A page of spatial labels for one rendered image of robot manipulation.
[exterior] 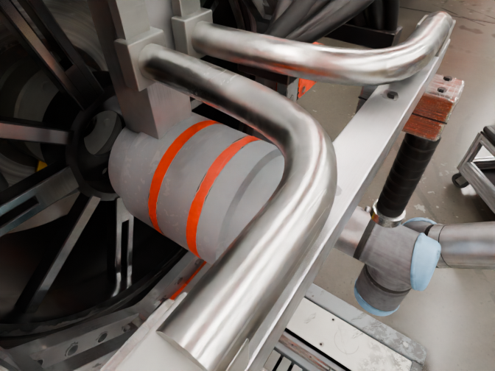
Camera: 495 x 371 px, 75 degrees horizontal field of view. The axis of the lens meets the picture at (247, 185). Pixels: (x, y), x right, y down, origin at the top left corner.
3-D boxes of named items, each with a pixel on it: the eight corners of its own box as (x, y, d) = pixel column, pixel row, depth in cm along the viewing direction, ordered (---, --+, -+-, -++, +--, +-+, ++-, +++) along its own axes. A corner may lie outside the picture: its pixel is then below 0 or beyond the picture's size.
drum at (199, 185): (193, 167, 49) (179, 79, 39) (323, 230, 41) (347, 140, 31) (119, 228, 41) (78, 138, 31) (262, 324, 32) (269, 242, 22)
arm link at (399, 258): (416, 305, 56) (440, 276, 48) (347, 269, 61) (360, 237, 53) (429, 265, 61) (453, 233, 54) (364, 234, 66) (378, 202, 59)
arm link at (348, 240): (350, 260, 56) (374, 209, 55) (323, 246, 58) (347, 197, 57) (355, 254, 64) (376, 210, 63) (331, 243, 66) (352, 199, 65)
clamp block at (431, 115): (367, 98, 40) (380, 55, 36) (446, 121, 37) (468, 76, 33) (353, 116, 37) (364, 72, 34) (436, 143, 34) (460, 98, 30)
